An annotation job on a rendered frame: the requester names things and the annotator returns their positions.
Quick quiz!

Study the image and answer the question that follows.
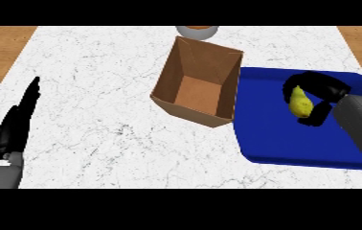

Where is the brown cardboard box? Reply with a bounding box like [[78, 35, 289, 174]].
[[147, 35, 245, 128]]

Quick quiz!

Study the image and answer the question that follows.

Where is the blue tray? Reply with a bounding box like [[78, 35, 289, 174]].
[[233, 66, 362, 171]]

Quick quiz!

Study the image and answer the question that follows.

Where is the grey bowl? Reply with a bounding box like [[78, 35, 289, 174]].
[[175, 26, 220, 40]]

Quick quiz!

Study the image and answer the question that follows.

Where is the yellow pear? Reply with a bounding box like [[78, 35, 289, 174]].
[[286, 85, 314, 119]]

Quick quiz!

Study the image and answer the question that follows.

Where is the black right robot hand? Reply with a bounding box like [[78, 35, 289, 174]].
[[280, 70, 353, 127]]

